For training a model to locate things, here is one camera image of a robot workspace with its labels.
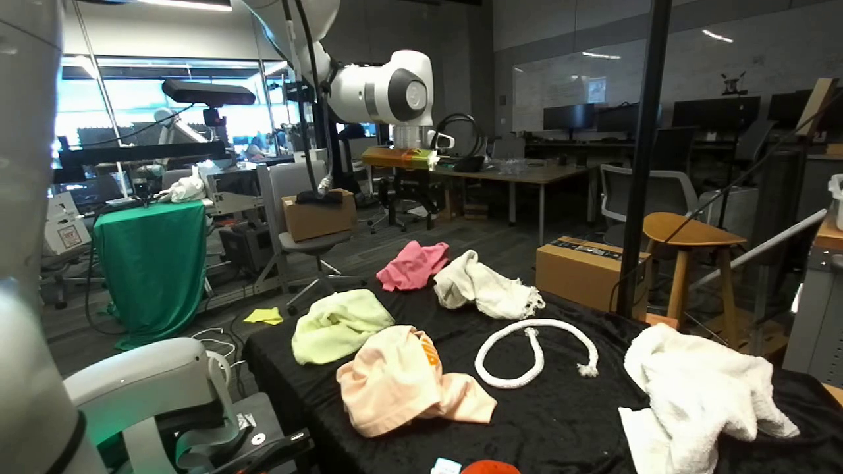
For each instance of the black vertical pole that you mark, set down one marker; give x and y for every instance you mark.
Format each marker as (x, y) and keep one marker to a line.
(647, 132)

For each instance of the white diagonal tube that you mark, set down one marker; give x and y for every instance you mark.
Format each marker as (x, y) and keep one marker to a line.
(773, 237)

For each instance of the wooden stool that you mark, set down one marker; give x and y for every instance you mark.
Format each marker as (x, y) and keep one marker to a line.
(689, 229)

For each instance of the small white towel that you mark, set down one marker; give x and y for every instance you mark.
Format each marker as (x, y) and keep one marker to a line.
(484, 288)

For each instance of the large brown cardboard box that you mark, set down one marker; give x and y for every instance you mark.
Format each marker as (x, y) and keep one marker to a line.
(576, 278)

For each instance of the yellow wrist camera mount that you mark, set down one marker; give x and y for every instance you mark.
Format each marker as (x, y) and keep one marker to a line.
(397, 158)

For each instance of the white paper hang tag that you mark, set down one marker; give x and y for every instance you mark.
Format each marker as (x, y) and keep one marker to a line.
(445, 467)

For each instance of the white frame office chair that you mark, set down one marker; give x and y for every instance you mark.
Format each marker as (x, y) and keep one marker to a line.
(606, 193)

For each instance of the wide black computer monitor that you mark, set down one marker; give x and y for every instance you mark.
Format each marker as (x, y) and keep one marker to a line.
(714, 113)

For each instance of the white plastic container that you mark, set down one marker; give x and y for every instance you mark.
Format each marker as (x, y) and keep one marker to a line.
(835, 200)

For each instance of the yellow cloth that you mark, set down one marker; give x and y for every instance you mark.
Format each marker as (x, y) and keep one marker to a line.
(264, 317)

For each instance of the light green cloth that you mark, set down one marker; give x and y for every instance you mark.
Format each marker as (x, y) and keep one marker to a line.
(337, 328)

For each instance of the green drape cloth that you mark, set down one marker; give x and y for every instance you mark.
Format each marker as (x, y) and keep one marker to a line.
(154, 265)

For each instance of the peach cloth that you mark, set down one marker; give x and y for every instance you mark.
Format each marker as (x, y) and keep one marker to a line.
(391, 378)

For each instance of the leaning wooden board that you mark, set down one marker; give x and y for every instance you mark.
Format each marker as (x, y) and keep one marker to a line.
(817, 105)

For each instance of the wooden office desk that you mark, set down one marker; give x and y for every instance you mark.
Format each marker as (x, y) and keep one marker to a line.
(527, 171)

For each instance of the grey chair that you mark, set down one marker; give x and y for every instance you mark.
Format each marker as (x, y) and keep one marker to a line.
(290, 180)

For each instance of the grey metal cabinet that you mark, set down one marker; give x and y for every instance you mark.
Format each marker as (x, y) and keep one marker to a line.
(817, 305)

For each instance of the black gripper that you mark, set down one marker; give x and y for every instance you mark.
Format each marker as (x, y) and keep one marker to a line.
(414, 186)

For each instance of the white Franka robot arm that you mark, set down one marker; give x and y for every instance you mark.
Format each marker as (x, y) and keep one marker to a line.
(377, 92)

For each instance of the small cardboard box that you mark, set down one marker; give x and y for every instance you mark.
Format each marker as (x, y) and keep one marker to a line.
(316, 216)

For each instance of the large white towel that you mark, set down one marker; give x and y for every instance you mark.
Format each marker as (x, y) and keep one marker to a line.
(702, 384)

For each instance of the thin black diagonal rod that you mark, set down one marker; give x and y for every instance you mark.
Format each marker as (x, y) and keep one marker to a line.
(747, 171)

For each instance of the pink cloth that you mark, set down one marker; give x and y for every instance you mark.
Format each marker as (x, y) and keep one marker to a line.
(411, 266)

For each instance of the black stereo camera bar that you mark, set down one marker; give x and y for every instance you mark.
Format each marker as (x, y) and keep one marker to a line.
(206, 89)

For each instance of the white object on drape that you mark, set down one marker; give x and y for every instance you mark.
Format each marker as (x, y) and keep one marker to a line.
(182, 191)

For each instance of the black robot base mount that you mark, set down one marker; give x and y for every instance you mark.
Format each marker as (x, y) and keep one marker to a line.
(254, 438)

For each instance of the black tablecloth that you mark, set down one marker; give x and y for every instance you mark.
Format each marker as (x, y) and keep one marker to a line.
(561, 423)

